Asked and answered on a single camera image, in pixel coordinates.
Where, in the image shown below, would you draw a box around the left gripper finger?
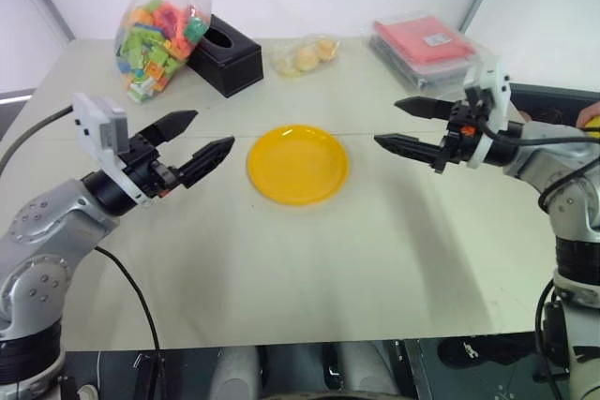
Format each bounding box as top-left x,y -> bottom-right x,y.
177,136 -> 235,189
157,110 -> 199,144

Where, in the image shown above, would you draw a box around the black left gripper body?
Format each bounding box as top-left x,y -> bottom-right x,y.
116,129 -> 185,200

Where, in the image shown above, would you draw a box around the clear bag of pale buns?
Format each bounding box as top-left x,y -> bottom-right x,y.
268,33 -> 342,80

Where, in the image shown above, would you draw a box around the black tray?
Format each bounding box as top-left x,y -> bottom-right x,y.
508,82 -> 600,128

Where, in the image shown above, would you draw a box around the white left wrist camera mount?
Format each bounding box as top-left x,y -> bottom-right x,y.
71,93 -> 157,208

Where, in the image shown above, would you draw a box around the person's bare hand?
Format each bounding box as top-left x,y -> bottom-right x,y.
576,99 -> 600,128

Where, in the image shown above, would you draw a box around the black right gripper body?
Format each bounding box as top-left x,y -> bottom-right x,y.
433,99 -> 488,174

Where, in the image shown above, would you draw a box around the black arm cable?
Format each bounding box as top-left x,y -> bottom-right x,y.
532,277 -> 571,400
96,244 -> 165,373

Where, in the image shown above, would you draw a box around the black tissue box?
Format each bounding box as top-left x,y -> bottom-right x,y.
186,13 -> 263,99

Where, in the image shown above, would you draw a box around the pink cloth in clear pack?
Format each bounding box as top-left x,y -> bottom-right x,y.
373,13 -> 489,67

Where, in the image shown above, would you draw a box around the red packets in plastic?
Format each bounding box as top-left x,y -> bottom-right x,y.
367,34 -> 484,92

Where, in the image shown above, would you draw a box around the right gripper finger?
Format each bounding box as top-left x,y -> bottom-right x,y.
373,132 -> 444,167
395,96 -> 457,121

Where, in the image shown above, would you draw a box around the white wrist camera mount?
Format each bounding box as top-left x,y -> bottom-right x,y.
463,55 -> 512,170
71,93 -> 157,208

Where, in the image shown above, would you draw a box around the yellow plastic plate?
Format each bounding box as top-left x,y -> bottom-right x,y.
247,124 -> 351,207

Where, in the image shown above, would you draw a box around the grey left wrist cable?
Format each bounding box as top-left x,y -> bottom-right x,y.
0,106 -> 76,177

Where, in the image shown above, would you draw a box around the clear bag of colourful blocks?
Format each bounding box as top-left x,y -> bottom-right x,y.
114,0 -> 214,104

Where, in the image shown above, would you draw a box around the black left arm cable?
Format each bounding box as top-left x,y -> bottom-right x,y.
96,244 -> 165,373

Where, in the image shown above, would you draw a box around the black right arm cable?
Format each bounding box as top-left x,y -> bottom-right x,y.
532,277 -> 571,400

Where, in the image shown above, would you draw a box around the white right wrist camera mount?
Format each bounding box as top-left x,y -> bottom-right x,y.
463,55 -> 512,170

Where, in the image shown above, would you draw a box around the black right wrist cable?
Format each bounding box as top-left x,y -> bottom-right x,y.
477,109 -> 600,210

